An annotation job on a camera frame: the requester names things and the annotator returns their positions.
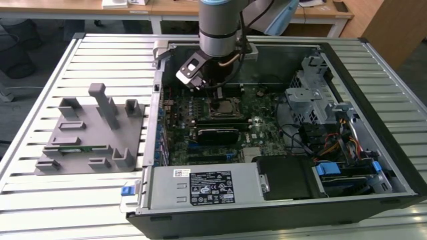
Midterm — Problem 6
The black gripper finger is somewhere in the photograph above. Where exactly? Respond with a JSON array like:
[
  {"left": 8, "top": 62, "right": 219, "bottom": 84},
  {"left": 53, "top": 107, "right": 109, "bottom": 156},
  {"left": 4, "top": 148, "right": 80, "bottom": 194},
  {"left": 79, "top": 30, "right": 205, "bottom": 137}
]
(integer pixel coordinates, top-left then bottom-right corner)
[{"left": 212, "top": 85, "right": 225, "bottom": 104}]

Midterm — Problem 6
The silver CPU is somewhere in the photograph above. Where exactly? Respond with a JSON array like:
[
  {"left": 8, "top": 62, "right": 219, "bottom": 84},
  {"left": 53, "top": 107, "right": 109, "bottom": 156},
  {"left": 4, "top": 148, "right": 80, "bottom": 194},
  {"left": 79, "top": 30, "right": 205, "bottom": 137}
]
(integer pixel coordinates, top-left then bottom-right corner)
[{"left": 215, "top": 101, "right": 235, "bottom": 114}]

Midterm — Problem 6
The CPU socket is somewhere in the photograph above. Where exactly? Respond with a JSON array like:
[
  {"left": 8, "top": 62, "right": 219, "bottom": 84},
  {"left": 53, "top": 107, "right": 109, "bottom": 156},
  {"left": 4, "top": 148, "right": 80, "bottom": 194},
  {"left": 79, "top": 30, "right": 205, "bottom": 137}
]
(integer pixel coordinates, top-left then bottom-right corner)
[{"left": 207, "top": 97, "right": 243, "bottom": 119}]

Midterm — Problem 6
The black RAM slot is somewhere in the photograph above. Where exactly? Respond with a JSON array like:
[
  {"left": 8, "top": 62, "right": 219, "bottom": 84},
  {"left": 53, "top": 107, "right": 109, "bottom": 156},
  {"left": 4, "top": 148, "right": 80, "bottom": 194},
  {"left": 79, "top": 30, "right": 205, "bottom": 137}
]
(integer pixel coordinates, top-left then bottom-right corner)
[
  {"left": 192, "top": 88, "right": 244, "bottom": 92},
  {"left": 195, "top": 118, "right": 251, "bottom": 123},
  {"left": 192, "top": 84, "right": 244, "bottom": 88},
  {"left": 196, "top": 121, "right": 251, "bottom": 125},
  {"left": 196, "top": 125, "right": 253, "bottom": 130},
  {"left": 192, "top": 86, "right": 244, "bottom": 90},
  {"left": 196, "top": 123, "right": 252, "bottom": 127},
  {"left": 192, "top": 90, "right": 245, "bottom": 94}
]

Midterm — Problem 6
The black graphics card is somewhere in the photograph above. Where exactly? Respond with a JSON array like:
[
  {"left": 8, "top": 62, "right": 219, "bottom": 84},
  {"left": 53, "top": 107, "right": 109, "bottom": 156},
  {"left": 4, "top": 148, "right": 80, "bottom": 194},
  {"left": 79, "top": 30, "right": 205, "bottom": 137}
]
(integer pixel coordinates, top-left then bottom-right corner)
[{"left": 195, "top": 127, "right": 240, "bottom": 146}]

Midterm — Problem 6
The green motherboard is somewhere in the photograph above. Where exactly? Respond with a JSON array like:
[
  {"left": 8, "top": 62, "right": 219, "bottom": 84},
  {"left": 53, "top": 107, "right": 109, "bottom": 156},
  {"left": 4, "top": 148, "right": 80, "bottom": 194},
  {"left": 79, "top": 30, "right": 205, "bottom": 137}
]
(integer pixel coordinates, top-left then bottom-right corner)
[{"left": 159, "top": 83, "right": 288, "bottom": 167}]

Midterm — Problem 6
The metal drive cage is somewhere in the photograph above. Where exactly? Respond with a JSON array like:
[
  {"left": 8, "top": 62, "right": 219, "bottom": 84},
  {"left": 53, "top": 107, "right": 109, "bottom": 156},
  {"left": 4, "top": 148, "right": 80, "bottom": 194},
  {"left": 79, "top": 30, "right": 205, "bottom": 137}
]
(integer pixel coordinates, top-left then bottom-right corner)
[{"left": 283, "top": 56, "right": 339, "bottom": 126}]

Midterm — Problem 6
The silver chipset heat sink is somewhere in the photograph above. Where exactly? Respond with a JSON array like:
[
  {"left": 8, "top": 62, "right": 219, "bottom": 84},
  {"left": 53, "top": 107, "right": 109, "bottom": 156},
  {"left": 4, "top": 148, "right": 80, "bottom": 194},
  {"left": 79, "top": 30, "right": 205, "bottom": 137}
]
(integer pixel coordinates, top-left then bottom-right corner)
[{"left": 241, "top": 146, "right": 265, "bottom": 162}]

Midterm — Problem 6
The black expansion slot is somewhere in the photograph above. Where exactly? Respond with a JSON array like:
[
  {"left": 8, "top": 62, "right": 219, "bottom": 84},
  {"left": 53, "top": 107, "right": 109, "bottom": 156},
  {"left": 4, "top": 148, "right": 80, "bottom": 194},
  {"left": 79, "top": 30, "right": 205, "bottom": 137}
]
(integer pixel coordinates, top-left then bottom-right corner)
[{"left": 185, "top": 154, "right": 233, "bottom": 163}]

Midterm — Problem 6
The black plastic shroud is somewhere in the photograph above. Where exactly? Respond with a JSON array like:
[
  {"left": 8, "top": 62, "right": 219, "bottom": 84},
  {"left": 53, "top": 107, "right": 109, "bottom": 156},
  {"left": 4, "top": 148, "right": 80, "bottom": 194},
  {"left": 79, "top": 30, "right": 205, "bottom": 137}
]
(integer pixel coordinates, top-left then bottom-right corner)
[{"left": 255, "top": 154, "right": 327, "bottom": 201}]

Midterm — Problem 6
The silver power supply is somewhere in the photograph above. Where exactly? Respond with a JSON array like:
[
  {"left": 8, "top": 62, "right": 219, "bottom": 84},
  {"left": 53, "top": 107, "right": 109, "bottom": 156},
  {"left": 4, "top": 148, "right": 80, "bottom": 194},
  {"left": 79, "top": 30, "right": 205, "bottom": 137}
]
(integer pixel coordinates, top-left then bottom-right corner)
[{"left": 141, "top": 163, "right": 265, "bottom": 210}]

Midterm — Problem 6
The large white box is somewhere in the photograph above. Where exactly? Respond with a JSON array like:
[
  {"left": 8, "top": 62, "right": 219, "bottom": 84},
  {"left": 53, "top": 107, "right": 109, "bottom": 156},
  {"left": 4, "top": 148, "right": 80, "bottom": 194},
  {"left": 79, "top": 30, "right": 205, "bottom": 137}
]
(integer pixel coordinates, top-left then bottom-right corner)
[{"left": 101, "top": 0, "right": 129, "bottom": 10}]

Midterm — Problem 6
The grey parts rack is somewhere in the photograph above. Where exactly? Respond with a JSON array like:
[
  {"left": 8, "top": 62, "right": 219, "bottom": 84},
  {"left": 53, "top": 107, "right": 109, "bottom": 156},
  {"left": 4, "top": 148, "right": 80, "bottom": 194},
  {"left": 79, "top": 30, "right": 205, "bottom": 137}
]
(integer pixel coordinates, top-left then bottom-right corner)
[{"left": 32, "top": 82, "right": 147, "bottom": 176}]

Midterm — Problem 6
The silver metal support bar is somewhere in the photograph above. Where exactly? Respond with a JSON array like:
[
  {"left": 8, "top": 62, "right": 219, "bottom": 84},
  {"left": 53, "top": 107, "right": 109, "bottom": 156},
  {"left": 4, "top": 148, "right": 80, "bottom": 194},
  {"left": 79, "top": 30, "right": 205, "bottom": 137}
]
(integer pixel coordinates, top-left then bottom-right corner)
[{"left": 328, "top": 102, "right": 377, "bottom": 161}]

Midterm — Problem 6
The blue disk carrier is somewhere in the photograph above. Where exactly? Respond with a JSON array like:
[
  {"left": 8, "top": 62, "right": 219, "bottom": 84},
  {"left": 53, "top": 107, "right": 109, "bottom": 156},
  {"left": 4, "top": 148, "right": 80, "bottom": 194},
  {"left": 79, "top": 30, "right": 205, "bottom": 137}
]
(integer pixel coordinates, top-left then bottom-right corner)
[{"left": 312, "top": 159, "right": 383, "bottom": 198}]

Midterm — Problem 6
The green RAM stick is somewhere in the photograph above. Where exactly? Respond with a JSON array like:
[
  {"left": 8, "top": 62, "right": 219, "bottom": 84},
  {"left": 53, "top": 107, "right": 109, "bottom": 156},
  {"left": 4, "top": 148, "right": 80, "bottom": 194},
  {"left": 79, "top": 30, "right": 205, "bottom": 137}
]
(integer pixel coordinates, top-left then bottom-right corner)
[{"left": 56, "top": 145, "right": 108, "bottom": 154}]

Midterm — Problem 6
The black PC case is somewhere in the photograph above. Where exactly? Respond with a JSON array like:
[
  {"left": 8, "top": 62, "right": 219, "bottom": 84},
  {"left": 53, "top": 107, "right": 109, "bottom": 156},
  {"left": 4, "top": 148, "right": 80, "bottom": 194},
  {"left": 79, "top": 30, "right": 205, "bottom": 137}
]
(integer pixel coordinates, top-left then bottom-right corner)
[{"left": 125, "top": 39, "right": 427, "bottom": 240}]

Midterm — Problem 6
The wooden cabinet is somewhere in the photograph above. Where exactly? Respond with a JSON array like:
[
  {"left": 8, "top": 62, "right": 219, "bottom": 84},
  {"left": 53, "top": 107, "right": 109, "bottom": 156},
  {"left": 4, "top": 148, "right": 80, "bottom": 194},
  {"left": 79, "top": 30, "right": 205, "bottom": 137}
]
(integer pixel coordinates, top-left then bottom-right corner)
[{"left": 339, "top": 0, "right": 427, "bottom": 70}]

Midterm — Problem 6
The black office chair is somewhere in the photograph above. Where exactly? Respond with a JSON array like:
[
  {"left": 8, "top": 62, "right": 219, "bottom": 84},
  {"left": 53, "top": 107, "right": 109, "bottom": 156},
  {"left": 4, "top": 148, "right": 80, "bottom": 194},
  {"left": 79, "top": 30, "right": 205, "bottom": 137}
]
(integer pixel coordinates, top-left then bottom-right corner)
[{"left": 0, "top": 18, "right": 44, "bottom": 80}]

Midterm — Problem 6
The grey metal foot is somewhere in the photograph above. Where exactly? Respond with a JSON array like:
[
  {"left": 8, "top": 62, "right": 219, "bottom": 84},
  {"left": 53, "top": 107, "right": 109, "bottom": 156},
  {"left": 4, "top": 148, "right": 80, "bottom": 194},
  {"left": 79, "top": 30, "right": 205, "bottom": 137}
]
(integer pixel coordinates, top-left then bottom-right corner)
[{"left": 0, "top": 79, "right": 16, "bottom": 103}]

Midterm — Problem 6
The grey camera box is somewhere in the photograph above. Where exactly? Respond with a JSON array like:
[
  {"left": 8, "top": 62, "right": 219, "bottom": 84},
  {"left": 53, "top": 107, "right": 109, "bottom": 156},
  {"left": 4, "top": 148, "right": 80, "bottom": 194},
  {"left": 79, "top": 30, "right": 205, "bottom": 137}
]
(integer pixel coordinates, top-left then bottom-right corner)
[{"left": 245, "top": 44, "right": 260, "bottom": 61}]

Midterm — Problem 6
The coloured power wire bundle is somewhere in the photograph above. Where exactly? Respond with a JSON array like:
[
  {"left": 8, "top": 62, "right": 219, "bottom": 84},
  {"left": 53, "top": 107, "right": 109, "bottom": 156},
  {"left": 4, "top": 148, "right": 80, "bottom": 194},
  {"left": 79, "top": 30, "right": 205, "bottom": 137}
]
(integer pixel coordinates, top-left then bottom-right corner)
[{"left": 312, "top": 118, "right": 364, "bottom": 162}]

